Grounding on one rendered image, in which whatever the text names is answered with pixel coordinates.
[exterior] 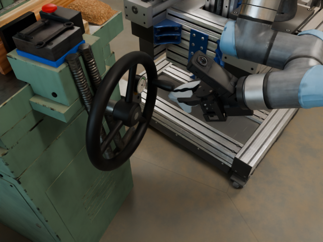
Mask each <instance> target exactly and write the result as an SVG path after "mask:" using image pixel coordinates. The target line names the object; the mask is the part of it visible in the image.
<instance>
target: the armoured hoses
mask: <svg viewBox="0 0 323 242"><path fill-rule="evenodd" d="M78 51H79V53H81V55H82V58H83V61H84V63H85V66H86V69H87V72H88V75H89V77H90V81H91V83H92V85H93V88H94V91H95V93H96V91H97V89H98V87H99V85H100V83H101V81H102V79H101V76H100V74H99V70H98V67H97V65H96V61H95V58H94V55H93V51H92V48H91V45H90V44H88V43H84V44H81V45H79V47H78ZM65 61H66V63H67V64H68V66H69V67H70V68H69V69H70V70H71V72H72V75H73V77H74V81H75V84H76V86H77V89H78V91H79V94H80V96H81V99H82V101H83V103H84V106H85V108H86V111H87V114H88V115H89V111H90V107H91V104H92V101H93V96H92V94H91V91H90V88H89V86H88V83H87V79H86V77H85V74H84V71H83V69H82V65H81V62H80V59H79V56H78V55H77V54H75V53H72V54H68V55H67V56H66V57H65ZM104 117H105V120H106V123H107V125H108V127H109V130H111V129H112V127H113V126H114V124H115V123H116V122H115V121H114V119H113V116H112V115H110V114H107V113H104ZM135 130H136V129H135V127H129V128H128V130H127V132H126V133H125V135H124V136H123V137H121V134H120V131H119V132H118V133H117V135H116V136H115V137H114V138H113V141H114V144H115V146H116V148H115V149H114V150H113V151H112V148H111V145H110V144H109V146H108V148H107V149H106V151H105V152H104V155H105V158H106V159H111V158H113V157H115V156H116V155H118V154H119V153H120V152H121V151H122V150H123V149H124V148H125V146H126V145H127V144H128V142H129V141H130V139H131V138H132V136H133V134H134V132H135ZM106 136H107V134H106V132H105V129H104V126H103V124H102V125H101V131H100V144H101V143H102V142H103V140H104V139H105V137H106Z"/></svg>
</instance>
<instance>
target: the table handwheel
mask: <svg viewBox="0 0 323 242"><path fill-rule="evenodd" d="M137 64H142V65H143V66H144V68H145V71H146V74H147V82H148V87H147V96H146V102H145V106H144V109H143V113H142V116H141V106H140V104H139V103H137V102H134V101H133V93H134V85H135V78H136V72H137ZM128 70H129V74H128V83H127V89H126V95H125V98H122V99H120V100H118V101H116V100H113V99H110V97H111V95H112V93H113V91H114V89H115V87H116V85H117V84H118V82H119V81H120V79H121V78H122V76H123V75H124V74H125V73H126V72H127V71H128ZM153 79H158V74H157V69H156V65H155V63H154V61H153V59H152V58H151V56H150V55H149V54H147V53H145V52H143V51H132V52H129V53H127V54H125V55H124V56H122V57H121V58H120V59H119V60H118V61H117V62H116V63H115V64H114V65H113V66H112V67H111V68H110V69H109V70H108V72H107V73H106V75H105V76H104V78H103V80H102V81H101V83H100V85H99V87H98V89H97V91H96V93H95V95H94V96H93V101H92V104H91V107H90V111H89V115H88V119H87V127H86V149H87V155H88V157H89V160H90V162H91V163H92V165H93V166H94V167H96V168H97V169H99V170H101V171H112V170H114V169H117V168H119V167H120V166H122V165H123V164H124V163H125V162H126V161H127V160H128V159H129V158H130V157H131V156H132V154H133V153H134V152H135V150H136V149H137V147H138V146H139V144H140V142H141V141H142V139H143V137H144V135H145V133H146V130H147V128H148V126H149V123H150V120H151V117H152V115H153V111H154V107H155V103H156V98H157V91H158V88H157V87H156V86H154V85H152V80H153ZM104 113H107V114H110V115H112V116H113V119H114V121H115V122H116V123H115V124H114V126H113V127H112V129H111V130H110V132H109V133H108V135H107V136H106V137H105V139H104V140H103V142H102V143H101V144H100V131H101V125H102V121H103V117H104ZM137 122H139V124H138V126H137V128H136V130H135V132H134V134H133V136H132V138H131V139H130V141H129V142H128V144H127V145H126V146H125V148H124V149H123V150H122V151H121V152H120V153H119V154H118V155H116V156H115V157H113V158H111V159H105V158H104V157H103V154H104V152H105V151H106V149H107V148H108V146H109V144H110V143H111V141H112V140H113V138H114V137H115V136H116V135H117V133H118V132H119V130H120V129H121V128H122V126H123V125H125V126H127V127H133V126H135V125H136V124H137Z"/></svg>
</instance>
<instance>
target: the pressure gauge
mask: <svg viewBox="0 0 323 242"><path fill-rule="evenodd" d="M146 81H147V80H146V77H145V76H142V75H138V74H136V78H135V85H134V93H135V95H137V94H138V93H139V94H141V93H142V92H143V91H144V89H145V86H146ZM142 84H143V85H142ZM141 85H142V86H141Z"/></svg>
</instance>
